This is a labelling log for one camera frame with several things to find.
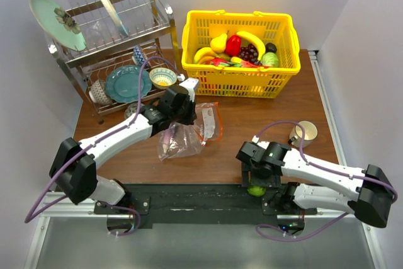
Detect teal scalloped plate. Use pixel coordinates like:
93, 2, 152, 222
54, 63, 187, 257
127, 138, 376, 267
105, 65, 152, 103

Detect cream and blue plate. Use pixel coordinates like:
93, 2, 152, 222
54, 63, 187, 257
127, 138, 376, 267
100, 0, 129, 37

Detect purple eggplant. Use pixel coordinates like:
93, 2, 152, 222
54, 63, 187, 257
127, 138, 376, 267
161, 123, 179, 154

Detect long yellow banana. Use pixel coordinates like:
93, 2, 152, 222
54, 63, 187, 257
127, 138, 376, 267
236, 31, 266, 60

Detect dark purple grapes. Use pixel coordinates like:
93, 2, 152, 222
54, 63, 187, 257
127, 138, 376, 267
238, 43, 259, 65

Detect mint green floral plate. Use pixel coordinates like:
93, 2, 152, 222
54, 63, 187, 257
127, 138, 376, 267
30, 0, 86, 52

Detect yellow plastic basket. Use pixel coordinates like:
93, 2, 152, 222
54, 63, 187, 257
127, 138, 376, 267
181, 10, 301, 98

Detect steel two-tier dish rack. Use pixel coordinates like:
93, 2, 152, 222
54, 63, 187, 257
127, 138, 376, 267
45, 0, 181, 124

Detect green cabbage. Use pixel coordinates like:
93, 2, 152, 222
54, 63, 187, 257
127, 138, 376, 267
260, 52, 280, 67

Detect cream mug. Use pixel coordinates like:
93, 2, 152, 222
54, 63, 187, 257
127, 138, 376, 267
288, 120, 318, 149

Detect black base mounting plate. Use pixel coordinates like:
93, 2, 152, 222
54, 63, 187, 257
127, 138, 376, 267
94, 184, 317, 236

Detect clear orange zip bag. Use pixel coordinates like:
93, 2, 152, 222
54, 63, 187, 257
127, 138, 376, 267
157, 102, 223, 161

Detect red dragon fruit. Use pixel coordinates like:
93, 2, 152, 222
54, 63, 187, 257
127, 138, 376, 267
204, 57, 231, 67

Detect dark avocado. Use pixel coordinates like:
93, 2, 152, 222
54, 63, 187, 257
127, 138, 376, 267
265, 42, 278, 54

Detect watermelon slice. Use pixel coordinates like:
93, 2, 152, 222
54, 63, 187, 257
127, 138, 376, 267
241, 60, 273, 69

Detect red bell pepper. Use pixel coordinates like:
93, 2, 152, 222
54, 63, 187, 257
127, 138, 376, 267
225, 35, 242, 57

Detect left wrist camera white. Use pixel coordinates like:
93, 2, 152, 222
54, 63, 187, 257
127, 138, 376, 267
179, 77, 200, 101

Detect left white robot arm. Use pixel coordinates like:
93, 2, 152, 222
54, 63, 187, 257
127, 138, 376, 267
50, 78, 199, 214

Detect yellow interior patterned bowl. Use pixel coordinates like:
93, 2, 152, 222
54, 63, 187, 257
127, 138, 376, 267
149, 67, 178, 89

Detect small green lime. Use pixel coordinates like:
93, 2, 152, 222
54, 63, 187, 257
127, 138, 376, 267
247, 185, 266, 197

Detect blue zigzag patterned cup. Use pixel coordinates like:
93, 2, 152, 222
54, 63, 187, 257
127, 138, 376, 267
133, 45, 151, 69

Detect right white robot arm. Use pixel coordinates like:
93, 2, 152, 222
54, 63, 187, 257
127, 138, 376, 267
236, 141, 396, 228

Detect yellow pear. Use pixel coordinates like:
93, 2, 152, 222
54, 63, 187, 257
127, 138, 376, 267
210, 32, 228, 54

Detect yellow banana bunch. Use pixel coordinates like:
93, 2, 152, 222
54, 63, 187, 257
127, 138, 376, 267
193, 47, 230, 64

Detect black white leaf bowl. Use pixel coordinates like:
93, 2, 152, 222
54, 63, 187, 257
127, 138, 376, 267
124, 103, 144, 121

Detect patterned cup on rack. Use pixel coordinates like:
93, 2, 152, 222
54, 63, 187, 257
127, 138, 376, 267
89, 79, 113, 106

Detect corn cob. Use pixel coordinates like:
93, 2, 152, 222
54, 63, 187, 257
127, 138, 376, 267
230, 57, 244, 67

